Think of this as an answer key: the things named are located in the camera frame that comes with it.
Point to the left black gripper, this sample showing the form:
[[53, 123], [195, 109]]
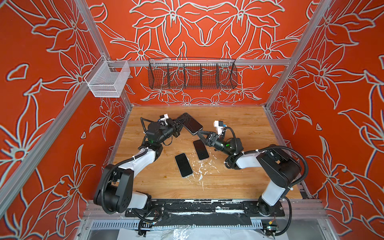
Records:
[[176, 129]]

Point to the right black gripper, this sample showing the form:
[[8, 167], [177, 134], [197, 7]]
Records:
[[213, 141]]

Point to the phone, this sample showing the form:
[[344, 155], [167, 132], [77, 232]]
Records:
[[193, 126], [183, 165], [201, 150]]

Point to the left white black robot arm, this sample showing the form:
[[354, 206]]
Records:
[[114, 192]]

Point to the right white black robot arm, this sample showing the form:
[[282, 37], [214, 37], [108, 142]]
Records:
[[284, 166]]

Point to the phone in pink case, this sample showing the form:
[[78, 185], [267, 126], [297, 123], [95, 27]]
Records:
[[201, 150]]

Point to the phone in white case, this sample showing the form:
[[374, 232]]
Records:
[[183, 165]]

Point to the clear plastic bin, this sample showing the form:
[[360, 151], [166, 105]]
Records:
[[105, 82]]

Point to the small green circuit board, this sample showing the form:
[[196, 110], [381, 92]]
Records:
[[269, 229]]

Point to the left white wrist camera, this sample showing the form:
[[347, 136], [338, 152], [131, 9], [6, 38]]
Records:
[[163, 119]]

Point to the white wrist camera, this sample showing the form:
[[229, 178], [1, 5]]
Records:
[[219, 125], [163, 119]]

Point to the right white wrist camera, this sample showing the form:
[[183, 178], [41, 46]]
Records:
[[219, 125]]

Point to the black wire basket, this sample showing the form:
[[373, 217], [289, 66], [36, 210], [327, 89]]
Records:
[[192, 74]]

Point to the aluminium frame rails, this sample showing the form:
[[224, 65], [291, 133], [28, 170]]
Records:
[[73, 71]]

